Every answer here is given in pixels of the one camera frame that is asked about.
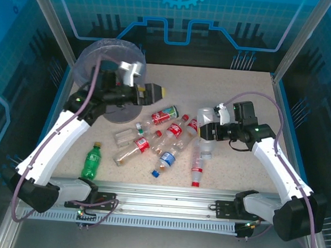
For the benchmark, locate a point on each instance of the clear bottle blue label cap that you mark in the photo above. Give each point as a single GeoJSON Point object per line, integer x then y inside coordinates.
{"type": "Point", "coordinates": [167, 159]}

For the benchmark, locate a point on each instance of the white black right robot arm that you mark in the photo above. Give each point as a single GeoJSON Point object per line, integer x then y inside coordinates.
{"type": "Point", "coordinates": [279, 166]}

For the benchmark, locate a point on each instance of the green plastic soda bottle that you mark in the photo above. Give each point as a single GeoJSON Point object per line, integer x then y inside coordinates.
{"type": "Point", "coordinates": [91, 161]}

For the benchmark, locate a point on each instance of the black connector block with LEDs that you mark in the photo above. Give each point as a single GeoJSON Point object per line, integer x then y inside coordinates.
{"type": "Point", "coordinates": [84, 213]}
{"type": "Point", "coordinates": [244, 230]}

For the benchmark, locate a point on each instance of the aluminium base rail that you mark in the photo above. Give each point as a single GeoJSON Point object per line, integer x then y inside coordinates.
{"type": "Point", "coordinates": [163, 197]}

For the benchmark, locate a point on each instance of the clear unlabelled plastic bottle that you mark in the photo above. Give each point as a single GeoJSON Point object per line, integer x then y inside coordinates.
{"type": "Point", "coordinates": [207, 148]}

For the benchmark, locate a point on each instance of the translucent plastic bin liner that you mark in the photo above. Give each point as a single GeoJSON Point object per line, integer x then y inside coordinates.
{"type": "Point", "coordinates": [85, 64]}

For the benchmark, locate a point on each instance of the grey round waste bin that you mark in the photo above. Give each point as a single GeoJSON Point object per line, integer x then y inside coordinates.
{"type": "Point", "coordinates": [123, 116]}

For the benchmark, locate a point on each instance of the slim clear bottle red cap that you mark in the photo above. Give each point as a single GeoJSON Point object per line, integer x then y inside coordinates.
{"type": "Point", "coordinates": [198, 167]}

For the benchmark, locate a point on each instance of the red soda can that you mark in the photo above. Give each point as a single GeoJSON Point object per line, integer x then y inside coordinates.
{"type": "Point", "coordinates": [163, 116]}

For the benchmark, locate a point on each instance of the aluminium frame post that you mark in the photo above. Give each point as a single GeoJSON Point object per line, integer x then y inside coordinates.
{"type": "Point", "coordinates": [299, 39]}
{"type": "Point", "coordinates": [55, 25]}

